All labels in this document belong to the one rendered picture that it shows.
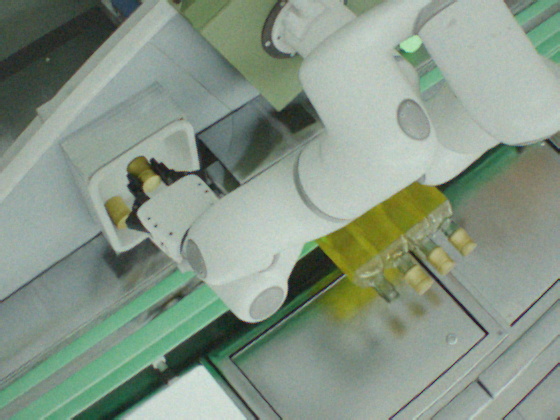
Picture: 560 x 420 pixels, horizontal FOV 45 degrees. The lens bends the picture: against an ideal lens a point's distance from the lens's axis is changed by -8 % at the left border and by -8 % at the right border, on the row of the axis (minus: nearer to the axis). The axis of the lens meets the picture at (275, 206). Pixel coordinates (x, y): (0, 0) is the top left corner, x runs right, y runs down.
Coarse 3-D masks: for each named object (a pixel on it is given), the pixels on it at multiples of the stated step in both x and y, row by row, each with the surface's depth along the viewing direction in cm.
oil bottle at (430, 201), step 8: (416, 184) 131; (408, 192) 130; (416, 192) 130; (424, 192) 130; (432, 192) 130; (440, 192) 130; (416, 200) 129; (424, 200) 129; (432, 200) 129; (440, 200) 129; (424, 208) 128; (432, 208) 128; (440, 208) 128; (448, 208) 128; (432, 216) 128; (440, 216) 128; (448, 216) 128; (432, 224) 128; (440, 224) 128; (432, 232) 131
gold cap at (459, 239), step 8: (456, 232) 127; (464, 232) 127; (448, 240) 128; (456, 240) 127; (464, 240) 126; (472, 240) 127; (456, 248) 127; (464, 248) 126; (472, 248) 126; (464, 256) 127
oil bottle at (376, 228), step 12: (360, 216) 127; (372, 216) 127; (384, 216) 127; (360, 228) 126; (372, 228) 126; (384, 228) 126; (396, 228) 126; (372, 240) 125; (384, 240) 125; (396, 240) 125; (384, 252) 124; (396, 252) 124
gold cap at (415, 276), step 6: (408, 270) 124; (414, 270) 123; (420, 270) 124; (408, 276) 124; (414, 276) 123; (420, 276) 123; (426, 276) 123; (408, 282) 124; (414, 282) 123; (420, 282) 122; (426, 282) 122; (432, 282) 123; (414, 288) 124; (420, 288) 122; (426, 288) 123
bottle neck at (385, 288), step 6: (372, 282) 123; (378, 282) 123; (384, 282) 123; (390, 282) 123; (378, 288) 123; (384, 288) 122; (390, 288) 122; (384, 294) 122; (390, 294) 122; (396, 294) 121; (390, 300) 121; (396, 300) 123
